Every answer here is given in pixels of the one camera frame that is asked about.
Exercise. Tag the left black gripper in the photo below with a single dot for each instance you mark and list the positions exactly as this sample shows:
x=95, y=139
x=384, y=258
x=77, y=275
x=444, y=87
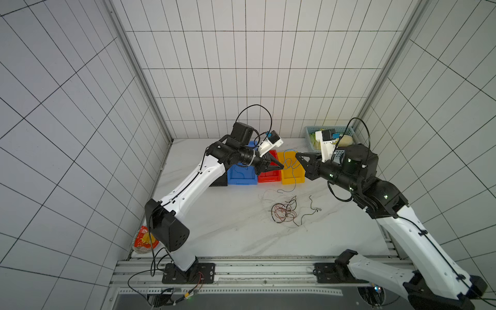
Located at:
x=262, y=167

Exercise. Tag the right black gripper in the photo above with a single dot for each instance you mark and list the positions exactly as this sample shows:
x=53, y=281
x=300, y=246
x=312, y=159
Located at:
x=316, y=168

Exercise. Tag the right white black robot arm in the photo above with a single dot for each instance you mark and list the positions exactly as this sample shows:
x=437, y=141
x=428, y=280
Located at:
x=437, y=282

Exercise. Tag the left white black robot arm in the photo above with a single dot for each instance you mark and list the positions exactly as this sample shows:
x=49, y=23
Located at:
x=164, y=217

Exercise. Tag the red plastic bin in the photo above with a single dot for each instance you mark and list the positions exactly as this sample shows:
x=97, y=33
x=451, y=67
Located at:
x=272, y=176

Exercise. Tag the yellow plastic bin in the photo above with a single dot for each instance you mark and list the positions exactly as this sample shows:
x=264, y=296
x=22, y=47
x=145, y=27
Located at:
x=293, y=173

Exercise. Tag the green lettuce toy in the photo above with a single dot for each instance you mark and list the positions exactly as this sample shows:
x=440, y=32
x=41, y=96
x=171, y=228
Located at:
x=313, y=142

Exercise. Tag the blue plastic bin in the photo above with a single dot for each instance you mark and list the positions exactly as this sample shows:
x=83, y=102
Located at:
x=242, y=175

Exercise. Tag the toy napa cabbage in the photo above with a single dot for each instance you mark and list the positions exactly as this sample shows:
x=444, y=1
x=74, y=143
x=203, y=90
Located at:
x=345, y=141

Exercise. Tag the light blue mesh basket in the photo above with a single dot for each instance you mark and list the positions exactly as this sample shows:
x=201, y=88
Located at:
x=339, y=129

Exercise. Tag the black plastic bin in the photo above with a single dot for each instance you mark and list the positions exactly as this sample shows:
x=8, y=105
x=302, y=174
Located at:
x=222, y=181

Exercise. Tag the red yellow snack bag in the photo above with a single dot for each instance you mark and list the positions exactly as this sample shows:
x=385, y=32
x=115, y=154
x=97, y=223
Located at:
x=144, y=241

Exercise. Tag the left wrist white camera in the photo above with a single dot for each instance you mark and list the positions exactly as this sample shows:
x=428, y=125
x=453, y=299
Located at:
x=273, y=140

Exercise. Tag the wrist white camera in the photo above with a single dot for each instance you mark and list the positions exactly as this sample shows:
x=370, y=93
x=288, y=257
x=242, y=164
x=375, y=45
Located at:
x=273, y=140
x=328, y=140

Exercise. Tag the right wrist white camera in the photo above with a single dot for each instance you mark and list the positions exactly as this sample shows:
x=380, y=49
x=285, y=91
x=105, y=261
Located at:
x=328, y=140

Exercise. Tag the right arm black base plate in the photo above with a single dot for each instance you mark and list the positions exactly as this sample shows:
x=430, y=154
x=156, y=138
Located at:
x=333, y=271

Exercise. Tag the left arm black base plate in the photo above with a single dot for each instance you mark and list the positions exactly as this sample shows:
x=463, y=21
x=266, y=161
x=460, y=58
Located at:
x=188, y=272

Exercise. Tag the aluminium mounting rail frame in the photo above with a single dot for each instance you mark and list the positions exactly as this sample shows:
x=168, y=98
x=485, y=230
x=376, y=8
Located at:
x=145, y=276

